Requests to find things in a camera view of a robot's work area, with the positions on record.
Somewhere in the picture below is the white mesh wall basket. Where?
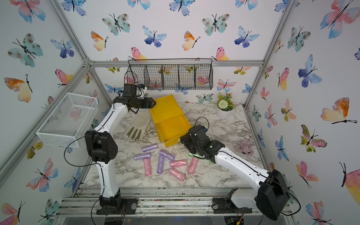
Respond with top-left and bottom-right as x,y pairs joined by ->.
36,92 -> 98,148

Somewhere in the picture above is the pink roll left upright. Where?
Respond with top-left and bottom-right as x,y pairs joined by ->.
143,158 -> 152,176

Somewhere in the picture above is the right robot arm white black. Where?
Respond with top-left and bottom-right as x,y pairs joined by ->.
180,125 -> 290,221

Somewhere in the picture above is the beige green work glove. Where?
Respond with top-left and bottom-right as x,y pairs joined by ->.
126,112 -> 151,141

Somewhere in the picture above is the yellow three-drawer box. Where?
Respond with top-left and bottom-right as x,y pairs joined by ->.
149,95 -> 191,147

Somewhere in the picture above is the white pot with green plant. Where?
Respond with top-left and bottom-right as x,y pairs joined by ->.
216,92 -> 234,119

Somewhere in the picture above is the purple roll angled centre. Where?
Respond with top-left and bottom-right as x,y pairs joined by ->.
159,150 -> 175,161

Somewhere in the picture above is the green roll lower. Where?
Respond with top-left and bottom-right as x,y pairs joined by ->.
188,153 -> 204,159

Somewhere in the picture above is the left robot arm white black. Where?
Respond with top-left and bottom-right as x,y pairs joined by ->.
84,97 -> 156,214

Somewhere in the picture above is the pink roll centre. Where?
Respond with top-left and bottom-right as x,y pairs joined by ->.
170,159 -> 187,168

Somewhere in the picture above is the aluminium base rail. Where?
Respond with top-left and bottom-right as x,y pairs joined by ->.
56,187 -> 273,225

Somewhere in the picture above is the black wire wall basket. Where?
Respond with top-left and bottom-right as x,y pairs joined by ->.
124,58 -> 213,92

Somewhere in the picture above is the pink roll bottom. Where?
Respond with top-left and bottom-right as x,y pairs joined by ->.
169,168 -> 186,182

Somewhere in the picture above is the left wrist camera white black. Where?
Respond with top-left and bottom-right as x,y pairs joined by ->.
122,83 -> 137,98

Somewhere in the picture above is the pink roll upright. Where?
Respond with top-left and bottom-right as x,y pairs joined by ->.
187,157 -> 199,174
143,158 -> 152,176

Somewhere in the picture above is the purple roll upper left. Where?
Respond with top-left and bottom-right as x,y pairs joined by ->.
142,143 -> 158,152

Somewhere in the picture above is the purple roll upright centre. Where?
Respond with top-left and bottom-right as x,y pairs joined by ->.
157,155 -> 165,174

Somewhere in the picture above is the pink roll right upright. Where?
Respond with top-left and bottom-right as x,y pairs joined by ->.
187,157 -> 199,174

